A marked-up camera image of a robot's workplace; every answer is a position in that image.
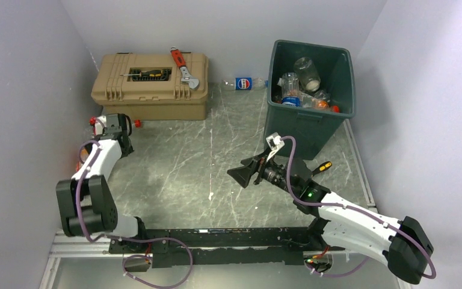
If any clear bottle orange label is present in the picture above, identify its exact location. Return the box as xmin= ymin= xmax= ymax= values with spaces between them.
xmin=300 ymin=91 xmax=330 ymax=110

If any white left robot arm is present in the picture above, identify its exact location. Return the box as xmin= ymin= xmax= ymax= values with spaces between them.
xmin=55 ymin=113 xmax=149 ymax=253

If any small clear bottle red cap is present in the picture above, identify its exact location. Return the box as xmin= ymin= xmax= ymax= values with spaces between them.
xmin=330 ymin=105 xmax=340 ymax=113

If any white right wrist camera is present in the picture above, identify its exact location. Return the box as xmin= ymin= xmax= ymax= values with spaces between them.
xmin=265 ymin=132 xmax=285 ymax=161

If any blue Pocari bottle white cap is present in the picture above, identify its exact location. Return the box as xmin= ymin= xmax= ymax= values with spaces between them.
xmin=281 ymin=72 xmax=301 ymax=107

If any black yellow screwdriver in toolbox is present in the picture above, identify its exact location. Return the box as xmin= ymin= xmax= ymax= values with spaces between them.
xmin=123 ymin=70 xmax=162 ymax=77

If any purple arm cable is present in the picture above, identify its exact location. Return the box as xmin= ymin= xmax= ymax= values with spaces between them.
xmin=75 ymin=119 xmax=136 ymax=244
xmin=280 ymin=135 xmax=437 ymax=280

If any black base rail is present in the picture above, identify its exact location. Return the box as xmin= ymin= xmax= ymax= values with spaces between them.
xmin=109 ymin=227 xmax=326 ymax=269

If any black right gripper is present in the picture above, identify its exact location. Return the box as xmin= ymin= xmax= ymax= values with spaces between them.
xmin=227 ymin=147 xmax=298 ymax=196

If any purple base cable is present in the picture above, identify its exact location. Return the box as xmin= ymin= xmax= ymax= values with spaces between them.
xmin=121 ymin=237 xmax=194 ymax=289

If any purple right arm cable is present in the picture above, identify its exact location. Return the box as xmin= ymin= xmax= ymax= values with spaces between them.
xmin=280 ymin=135 xmax=437 ymax=280

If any black yellow screwdriver on table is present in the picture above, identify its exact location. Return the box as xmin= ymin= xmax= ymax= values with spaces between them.
xmin=312 ymin=161 xmax=333 ymax=175

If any dark green plastic bin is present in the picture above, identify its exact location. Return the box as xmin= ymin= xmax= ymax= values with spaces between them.
xmin=264 ymin=40 xmax=357 ymax=160

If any red handled adjustable wrench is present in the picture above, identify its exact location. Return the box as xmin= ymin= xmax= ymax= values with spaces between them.
xmin=170 ymin=46 xmax=200 ymax=90

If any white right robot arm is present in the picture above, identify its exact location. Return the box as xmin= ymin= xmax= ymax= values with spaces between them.
xmin=227 ymin=155 xmax=436 ymax=285

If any tan plastic toolbox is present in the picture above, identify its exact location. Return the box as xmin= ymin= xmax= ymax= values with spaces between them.
xmin=91 ymin=52 xmax=209 ymax=120

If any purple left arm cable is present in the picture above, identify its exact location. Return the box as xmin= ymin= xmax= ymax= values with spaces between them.
xmin=75 ymin=119 xmax=136 ymax=244

